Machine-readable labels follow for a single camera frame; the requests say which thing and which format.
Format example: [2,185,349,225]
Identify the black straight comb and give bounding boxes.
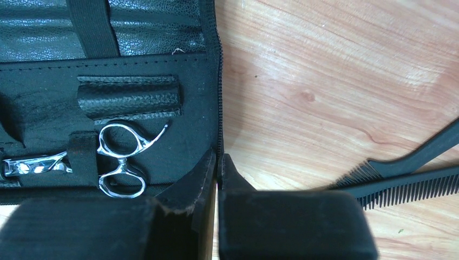
[342,172,458,210]

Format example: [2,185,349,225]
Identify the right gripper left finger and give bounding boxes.
[1,150,217,259]

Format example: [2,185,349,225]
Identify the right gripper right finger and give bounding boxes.
[218,154,378,259]

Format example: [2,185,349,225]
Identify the black zippered tool case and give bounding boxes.
[1,1,222,205]

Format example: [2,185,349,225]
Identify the black handled comb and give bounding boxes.
[330,119,458,189]

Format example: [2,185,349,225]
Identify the silver scissors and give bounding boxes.
[1,121,168,199]

